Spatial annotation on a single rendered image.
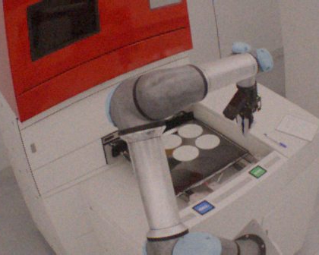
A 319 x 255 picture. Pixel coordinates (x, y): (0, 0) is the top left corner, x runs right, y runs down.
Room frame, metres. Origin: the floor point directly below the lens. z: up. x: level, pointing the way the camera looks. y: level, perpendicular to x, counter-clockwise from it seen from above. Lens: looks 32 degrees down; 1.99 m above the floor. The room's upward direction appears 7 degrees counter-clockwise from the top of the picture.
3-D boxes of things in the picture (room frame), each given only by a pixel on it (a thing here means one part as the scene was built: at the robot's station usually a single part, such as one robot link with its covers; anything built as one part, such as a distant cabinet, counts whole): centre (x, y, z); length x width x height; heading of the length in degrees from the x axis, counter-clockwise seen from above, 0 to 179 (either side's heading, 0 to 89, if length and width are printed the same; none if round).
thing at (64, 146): (1.62, 0.19, 1.02); 0.82 x 0.03 x 0.40; 122
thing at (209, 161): (1.54, -0.09, 0.90); 0.34 x 0.34 x 0.01; 32
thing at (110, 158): (1.71, 0.04, 0.89); 0.44 x 0.02 x 0.10; 122
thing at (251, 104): (1.40, -0.32, 1.19); 0.09 x 0.08 x 0.12; 126
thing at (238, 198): (1.19, -0.22, 0.89); 0.55 x 0.09 x 0.14; 122
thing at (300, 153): (1.66, -0.47, 0.89); 0.62 x 0.35 x 0.14; 32
